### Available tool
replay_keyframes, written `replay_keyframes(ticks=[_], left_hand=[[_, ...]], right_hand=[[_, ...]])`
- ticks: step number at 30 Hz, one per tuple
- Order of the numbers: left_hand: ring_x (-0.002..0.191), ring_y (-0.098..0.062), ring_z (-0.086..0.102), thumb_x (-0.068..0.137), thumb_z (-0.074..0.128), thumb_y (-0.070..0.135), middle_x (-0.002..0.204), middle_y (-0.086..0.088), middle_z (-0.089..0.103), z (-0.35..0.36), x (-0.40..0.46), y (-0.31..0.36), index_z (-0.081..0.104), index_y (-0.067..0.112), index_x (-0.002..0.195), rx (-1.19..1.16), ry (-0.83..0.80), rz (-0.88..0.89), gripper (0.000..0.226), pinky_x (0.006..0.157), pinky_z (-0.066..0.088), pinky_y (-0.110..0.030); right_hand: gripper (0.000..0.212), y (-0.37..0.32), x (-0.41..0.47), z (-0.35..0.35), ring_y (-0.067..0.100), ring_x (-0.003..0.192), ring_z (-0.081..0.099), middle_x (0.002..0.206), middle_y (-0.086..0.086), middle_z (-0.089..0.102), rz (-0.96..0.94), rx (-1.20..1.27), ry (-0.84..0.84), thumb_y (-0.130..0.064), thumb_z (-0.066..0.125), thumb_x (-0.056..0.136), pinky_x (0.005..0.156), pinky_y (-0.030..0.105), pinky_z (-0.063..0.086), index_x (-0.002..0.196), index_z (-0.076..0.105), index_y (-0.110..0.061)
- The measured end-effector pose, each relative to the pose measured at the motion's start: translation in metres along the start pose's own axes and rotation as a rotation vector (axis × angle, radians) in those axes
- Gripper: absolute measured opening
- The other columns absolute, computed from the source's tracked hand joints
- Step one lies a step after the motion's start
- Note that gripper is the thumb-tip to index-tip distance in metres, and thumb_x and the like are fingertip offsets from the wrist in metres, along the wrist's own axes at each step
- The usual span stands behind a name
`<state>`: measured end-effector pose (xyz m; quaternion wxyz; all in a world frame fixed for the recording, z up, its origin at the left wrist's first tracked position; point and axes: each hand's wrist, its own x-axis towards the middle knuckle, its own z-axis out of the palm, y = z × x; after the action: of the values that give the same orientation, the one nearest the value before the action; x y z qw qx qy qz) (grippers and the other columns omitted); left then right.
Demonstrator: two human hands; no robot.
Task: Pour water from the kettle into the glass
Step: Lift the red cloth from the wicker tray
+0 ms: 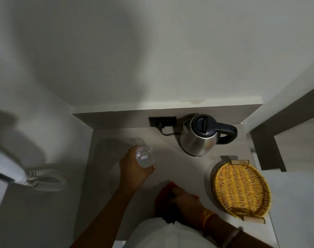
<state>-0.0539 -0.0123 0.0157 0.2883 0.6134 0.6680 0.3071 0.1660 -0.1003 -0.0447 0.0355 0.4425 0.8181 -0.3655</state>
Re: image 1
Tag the stainless steel electric kettle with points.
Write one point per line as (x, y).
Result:
(198, 139)

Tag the person's left thumb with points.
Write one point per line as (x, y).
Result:
(149, 169)

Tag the yellow wicker basket tray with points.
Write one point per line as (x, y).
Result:
(240, 189)

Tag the person's right fingers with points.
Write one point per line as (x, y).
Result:
(176, 194)

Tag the white hair dryer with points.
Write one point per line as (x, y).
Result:
(7, 167)

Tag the dark wooden furniture frame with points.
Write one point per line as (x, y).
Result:
(269, 144)

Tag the person's left forearm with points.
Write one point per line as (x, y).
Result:
(107, 214)

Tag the person's left hand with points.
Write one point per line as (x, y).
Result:
(131, 173)

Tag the person's right hand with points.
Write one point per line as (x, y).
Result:
(189, 204)

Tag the white bangle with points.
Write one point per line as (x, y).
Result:
(233, 237)

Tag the red cloth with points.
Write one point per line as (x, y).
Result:
(163, 197)

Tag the person's white garment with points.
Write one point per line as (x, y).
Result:
(169, 236)

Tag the person's right forearm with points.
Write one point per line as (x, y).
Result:
(231, 235)

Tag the clear drinking glass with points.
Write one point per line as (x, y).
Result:
(145, 157)

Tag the black wall socket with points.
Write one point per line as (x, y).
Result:
(167, 120)

